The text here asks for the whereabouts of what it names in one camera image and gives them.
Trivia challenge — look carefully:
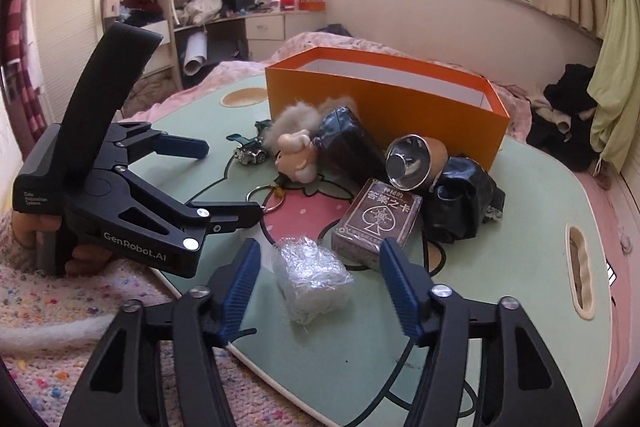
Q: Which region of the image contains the white paper roll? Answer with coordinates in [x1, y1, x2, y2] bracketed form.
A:
[181, 31, 208, 78]

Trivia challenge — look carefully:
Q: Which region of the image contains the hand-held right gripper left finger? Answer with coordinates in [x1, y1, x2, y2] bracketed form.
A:
[60, 238, 262, 427]

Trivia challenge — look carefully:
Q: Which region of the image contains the white drawer cabinet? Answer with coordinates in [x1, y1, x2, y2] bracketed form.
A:
[245, 13, 286, 58]

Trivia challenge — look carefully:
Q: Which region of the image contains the white wardrobe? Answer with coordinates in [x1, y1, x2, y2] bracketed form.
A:
[30, 0, 173, 128]

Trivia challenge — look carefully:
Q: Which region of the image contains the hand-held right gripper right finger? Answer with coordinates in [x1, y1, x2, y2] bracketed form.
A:
[378, 238, 583, 427]

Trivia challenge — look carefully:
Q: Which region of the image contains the dark glossy leather case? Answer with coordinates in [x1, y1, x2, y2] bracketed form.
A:
[316, 106, 388, 188]

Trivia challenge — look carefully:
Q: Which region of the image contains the pink bed sheet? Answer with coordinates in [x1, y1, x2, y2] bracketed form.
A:
[570, 167, 640, 408]

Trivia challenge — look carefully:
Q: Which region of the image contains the white cloth bundle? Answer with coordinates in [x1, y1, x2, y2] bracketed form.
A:
[182, 0, 223, 25]

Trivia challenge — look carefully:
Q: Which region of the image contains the black clothes pile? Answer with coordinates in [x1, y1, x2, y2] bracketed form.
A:
[527, 64, 608, 172]

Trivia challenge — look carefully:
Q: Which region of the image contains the white sheep figurine keychain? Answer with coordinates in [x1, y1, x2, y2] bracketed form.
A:
[246, 131, 323, 214]

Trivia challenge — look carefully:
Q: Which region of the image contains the brown card box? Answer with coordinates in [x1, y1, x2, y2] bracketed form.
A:
[331, 178, 423, 272]

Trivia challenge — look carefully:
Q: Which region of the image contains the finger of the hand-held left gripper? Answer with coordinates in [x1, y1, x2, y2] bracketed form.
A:
[112, 122, 210, 164]
[107, 167, 264, 254]

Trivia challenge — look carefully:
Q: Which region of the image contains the orange cardboard box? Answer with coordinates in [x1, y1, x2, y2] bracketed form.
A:
[265, 47, 511, 172]

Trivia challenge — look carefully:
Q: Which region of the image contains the light green hanging cloth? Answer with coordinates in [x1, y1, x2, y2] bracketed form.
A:
[589, 0, 640, 172]

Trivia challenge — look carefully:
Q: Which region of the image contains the green cartoon desktop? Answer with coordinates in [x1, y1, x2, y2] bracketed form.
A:
[112, 74, 613, 427]

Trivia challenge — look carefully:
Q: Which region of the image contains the black glossy lace-trimmed pouch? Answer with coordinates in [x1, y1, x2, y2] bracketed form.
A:
[424, 156, 506, 246]

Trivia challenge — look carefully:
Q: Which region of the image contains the clear plastic packet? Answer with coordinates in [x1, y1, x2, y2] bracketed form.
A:
[272, 237, 355, 325]

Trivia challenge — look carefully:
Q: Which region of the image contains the red plaid cloth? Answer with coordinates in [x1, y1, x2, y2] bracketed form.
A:
[0, 0, 48, 142]

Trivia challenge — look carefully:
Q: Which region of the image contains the person's left hand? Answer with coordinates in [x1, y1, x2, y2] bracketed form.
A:
[12, 211, 116, 279]

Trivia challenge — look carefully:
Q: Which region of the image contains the white dotted fleece blanket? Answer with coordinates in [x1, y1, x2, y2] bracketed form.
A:
[0, 207, 281, 427]

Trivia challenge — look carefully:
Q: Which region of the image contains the silver metal cup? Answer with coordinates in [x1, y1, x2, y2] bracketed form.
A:
[385, 134, 433, 192]

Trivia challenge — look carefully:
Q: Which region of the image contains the green silver toy car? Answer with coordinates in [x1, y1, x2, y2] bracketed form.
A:
[226, 119, 273, 166]

